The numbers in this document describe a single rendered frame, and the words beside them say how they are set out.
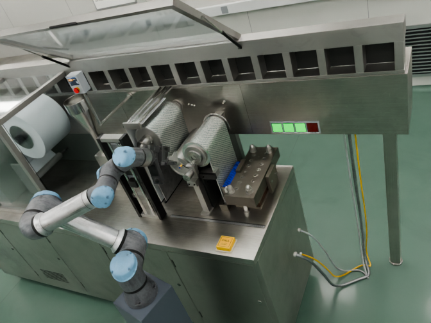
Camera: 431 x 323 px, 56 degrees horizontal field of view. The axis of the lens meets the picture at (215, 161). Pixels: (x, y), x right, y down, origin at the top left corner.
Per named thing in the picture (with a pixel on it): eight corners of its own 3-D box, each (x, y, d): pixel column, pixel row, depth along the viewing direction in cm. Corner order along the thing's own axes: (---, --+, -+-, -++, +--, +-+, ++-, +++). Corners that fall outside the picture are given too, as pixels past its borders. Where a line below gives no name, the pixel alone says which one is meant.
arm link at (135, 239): (136, 272, 184) (16, 224, 167) (142, 247, 196) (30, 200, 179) (149, 257, 178) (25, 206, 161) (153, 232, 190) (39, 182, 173)
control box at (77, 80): (72, 95, 203) (63, 77, 197) (81, 89, 207) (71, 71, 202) (83, 95, 200) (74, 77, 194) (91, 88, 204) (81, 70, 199)
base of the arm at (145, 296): (141, 314, 174) (132, 301, 169) (119, 300, 184) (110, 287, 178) (164, 287, 182) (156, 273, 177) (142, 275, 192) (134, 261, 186)
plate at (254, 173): (226, 204, 204) (223, 195, 201) (253, 154, 231) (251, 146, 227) (256, 207, 196) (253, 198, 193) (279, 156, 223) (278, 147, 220)
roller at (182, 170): (174, 175, 212) (165, 157, 205) (195, 145, 229) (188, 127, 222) (194, 176, 206) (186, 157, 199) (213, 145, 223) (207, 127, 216)
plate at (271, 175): (269, 193, 211) (264, 177, 204) (274, 180, 217) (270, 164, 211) (274, 193, 209) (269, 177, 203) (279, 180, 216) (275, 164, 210)
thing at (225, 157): (220, 190, 206) (209, 161, 196) (236, 161, 222) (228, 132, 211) (220, 190, 206) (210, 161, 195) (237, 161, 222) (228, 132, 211)
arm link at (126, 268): (117, 294, 174) (104, 275, 166) (124, 269, 185) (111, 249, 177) (143, 289, 172) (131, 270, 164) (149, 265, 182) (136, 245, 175)
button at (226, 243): (217, 250, 191) (215, 246, 190) (222, 238, 196) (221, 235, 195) (230, 252, 188) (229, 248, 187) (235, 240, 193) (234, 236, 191)
